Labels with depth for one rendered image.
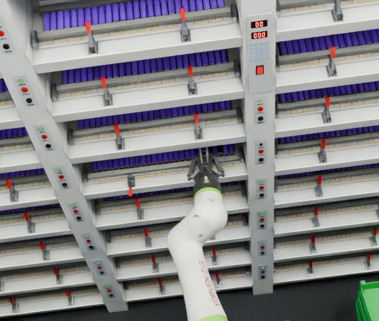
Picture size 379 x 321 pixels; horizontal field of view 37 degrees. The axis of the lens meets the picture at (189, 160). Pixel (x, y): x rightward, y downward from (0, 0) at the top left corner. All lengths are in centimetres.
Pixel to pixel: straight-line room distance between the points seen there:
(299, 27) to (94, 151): 79
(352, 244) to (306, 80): 103
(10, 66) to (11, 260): 105
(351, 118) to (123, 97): 76
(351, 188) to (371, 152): 21
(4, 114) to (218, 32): 72
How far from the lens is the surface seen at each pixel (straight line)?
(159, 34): 165
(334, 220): 241
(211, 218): 169
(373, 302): 262
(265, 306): 275
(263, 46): 166
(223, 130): 190
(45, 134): 186
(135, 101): 176
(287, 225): 238
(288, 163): 207
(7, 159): 201
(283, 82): 178
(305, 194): 223
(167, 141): 190
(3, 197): 218
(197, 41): 163
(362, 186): 228
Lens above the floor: 244
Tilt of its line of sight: 48 degrees down
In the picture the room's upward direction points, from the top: 9 degrees counter-clockwise
